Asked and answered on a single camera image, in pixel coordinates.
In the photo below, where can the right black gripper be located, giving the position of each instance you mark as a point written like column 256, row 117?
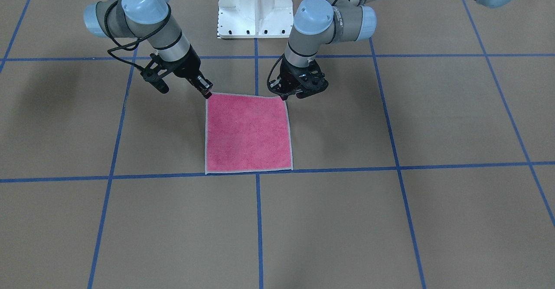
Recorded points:
column 187, row 66

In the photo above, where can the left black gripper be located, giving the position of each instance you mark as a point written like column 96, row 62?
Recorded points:
column 291, row 73

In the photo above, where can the pink and grey towel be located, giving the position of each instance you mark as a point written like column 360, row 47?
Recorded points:
column 247, row 133

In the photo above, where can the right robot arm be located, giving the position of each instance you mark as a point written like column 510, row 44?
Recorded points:
column 128, row 23

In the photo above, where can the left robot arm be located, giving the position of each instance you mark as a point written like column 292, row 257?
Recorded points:
column 322, row 22

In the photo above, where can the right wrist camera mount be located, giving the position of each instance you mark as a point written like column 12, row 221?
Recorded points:
column 155, row 71

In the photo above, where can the white pedestal column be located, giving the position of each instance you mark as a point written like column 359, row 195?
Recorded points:
column 248, row 19

